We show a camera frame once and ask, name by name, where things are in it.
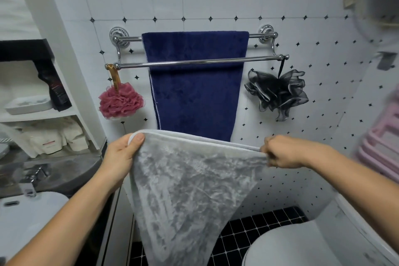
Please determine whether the person's left hand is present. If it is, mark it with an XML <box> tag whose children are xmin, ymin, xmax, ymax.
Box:
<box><xmin>99</xmin><ymin>133</ymin><xmax>146</xmax><ymax>193</ymax></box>

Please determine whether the person's right hand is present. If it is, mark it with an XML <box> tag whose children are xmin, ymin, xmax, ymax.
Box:
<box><xmin>260</xmin><ymin>134</ymin><xmax>315</xmax><ymax>170</ymax></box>

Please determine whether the gray towel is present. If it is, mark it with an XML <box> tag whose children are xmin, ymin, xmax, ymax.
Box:
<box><xmin>127</xmin><ymin>129</ymin><xmax>269</xmax><ymax>266</ymax></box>

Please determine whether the dark blue towel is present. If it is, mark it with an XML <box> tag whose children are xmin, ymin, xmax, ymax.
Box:
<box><xmin>142</xmin><ymin>30</ymin><xmax>250</xmax><ymax>142</ymax></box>

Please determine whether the chrome double towel rail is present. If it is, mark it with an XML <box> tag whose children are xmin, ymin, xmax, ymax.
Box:
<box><xmin>105</xmin><ymin>25</ymin><xmax>290</xmax><ymax>71</ymax></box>

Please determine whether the person's left forearm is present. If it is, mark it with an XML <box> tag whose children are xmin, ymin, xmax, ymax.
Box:
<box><xmin>6</xmin><ymin>172</ymin><xmax>122</xmax><ymax>266</ymax></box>

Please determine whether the person's right forearm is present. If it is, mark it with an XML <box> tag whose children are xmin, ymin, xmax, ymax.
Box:
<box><xmin>308</xmin><ymin>144</ymin><xmax>399</xmax><ymax>254</ymax></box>

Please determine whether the pink towel radiator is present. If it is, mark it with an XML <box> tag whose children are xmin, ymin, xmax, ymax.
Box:
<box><xmin>357</xmin><ymin>86</ymin><xmax>399</xmax><ymax>184</ymax></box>

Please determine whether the beige refill pouch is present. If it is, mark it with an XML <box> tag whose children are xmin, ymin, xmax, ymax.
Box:
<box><xmin>12</xmin><ymin>124</ymin><xmax>68</xmax><ymax>157</ymax></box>
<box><xmin>62</xmin><ymin>119</ymin><xmax>89</xmax><ymax>152</ymax></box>

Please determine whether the pink bath loofah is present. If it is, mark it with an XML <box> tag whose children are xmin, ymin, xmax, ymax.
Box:
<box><xmin>98</xmin><ymin>64</ymin><xmax>145</xmax><ymax>120</ymax></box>

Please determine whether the black gray bath loofah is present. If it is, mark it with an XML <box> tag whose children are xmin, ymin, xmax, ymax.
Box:
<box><xmin>244</xmin><ymin>57</ymin><xmax>309</xmax><ymax>122</ymax></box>

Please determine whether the black white vanity cabinet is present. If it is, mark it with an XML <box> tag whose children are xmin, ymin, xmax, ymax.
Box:
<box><xmin>74</xmin><ymin>181</ymin><xmax>135</xmax><ymax>266</ymax></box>

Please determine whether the chrome faucet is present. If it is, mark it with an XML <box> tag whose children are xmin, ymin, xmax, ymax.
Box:
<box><xmin>20</xmin><ymin>164</ymin><xmax>50</xmax><ymax>198</ymax></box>

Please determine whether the black tube on shelf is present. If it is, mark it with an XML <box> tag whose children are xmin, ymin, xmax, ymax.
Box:
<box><xmin>37</xmin><ymin>64</ymin><xmax>73</xmax><ymax>112</ymax></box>

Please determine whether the white toilet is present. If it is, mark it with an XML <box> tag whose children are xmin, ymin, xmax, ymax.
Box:
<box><xmin>242</xmin><ymin>194</ymin><xmax>399</xmax><ymax>266</ymax></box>

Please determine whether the white covered soap dish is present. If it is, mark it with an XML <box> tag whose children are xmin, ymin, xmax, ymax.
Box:
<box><xmin>4</xmin><ymin>95</ymin><xmax>54</xmax><ymax>116</ymax></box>

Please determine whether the white sink basin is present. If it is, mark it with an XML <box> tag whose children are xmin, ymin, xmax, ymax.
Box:
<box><xmin>0</xmin><ymin>191</ymin><xmax>69</xmax><ymax>263</ymax></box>

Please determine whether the white shelf cabinet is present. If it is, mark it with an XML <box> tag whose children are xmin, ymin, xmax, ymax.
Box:
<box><xmin>0</xmin><ymin>39</ymin><xmax>108</xmax><ymax>157</ymax></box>

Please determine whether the white water heater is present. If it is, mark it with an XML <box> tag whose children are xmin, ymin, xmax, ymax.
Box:
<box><xmin>350</xmin><ymin>0</ymin><xmax>399</xmax><ymax>47</ymax></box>

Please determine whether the gray wall bracket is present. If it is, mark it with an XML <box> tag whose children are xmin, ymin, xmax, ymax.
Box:
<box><xmin>376</xmin><ymin>52</ymin><xmax>398</xmax><ymax>71</ymax></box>

